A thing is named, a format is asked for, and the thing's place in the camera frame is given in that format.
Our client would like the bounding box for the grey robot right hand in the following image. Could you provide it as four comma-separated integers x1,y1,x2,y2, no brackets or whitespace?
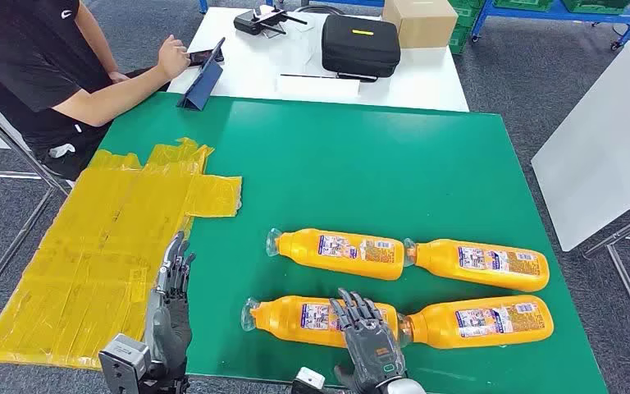
328,288,408,392

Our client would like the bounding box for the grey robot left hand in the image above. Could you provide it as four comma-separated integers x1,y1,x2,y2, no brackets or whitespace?
144,231,197,382

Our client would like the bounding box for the orange bottle with clear cap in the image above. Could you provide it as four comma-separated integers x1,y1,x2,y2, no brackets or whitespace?
265,227,406,282
240,295,401,350
398,295,555,350
403,238,550,294

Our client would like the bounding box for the tablet in blue case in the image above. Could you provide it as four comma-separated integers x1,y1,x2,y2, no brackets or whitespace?
177,36,227,112

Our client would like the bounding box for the person's right hand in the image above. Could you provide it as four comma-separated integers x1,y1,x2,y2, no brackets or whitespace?
156,34,192,81

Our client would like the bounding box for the thin black rod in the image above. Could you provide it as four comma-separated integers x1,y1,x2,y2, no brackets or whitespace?
280,71,378,84

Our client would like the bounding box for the black smartphone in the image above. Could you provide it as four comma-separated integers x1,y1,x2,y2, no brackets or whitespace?
187,48,225,68

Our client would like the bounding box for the black zip carry case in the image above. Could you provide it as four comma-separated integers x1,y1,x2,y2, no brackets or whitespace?
321,14,402,79

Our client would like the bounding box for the person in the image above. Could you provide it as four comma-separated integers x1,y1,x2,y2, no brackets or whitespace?
0,0,192,181

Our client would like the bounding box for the white side table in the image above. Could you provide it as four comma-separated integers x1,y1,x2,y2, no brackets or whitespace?
530,40,630,365

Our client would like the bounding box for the black remote controller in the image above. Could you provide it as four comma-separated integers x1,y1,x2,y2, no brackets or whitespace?
232,5,309,37

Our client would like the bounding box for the brown cardboard box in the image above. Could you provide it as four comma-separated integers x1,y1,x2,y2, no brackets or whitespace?
381,0,459,49

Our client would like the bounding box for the green crate stack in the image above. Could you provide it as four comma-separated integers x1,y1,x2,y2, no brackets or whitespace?
448,0,488,56

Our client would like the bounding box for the blue wheeled rack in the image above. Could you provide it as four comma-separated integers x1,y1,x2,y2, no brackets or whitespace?
469,0,630,53

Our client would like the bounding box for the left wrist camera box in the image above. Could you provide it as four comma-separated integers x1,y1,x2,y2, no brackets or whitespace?
98,334,152,394

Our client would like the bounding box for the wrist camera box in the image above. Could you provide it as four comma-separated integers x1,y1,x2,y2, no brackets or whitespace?
98,334,152,394
291,367,327,394

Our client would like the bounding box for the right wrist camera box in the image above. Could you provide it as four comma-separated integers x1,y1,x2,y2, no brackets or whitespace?
291,367,327,394

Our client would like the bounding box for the steel leg frame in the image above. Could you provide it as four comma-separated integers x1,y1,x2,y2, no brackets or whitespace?
0,84,71,328

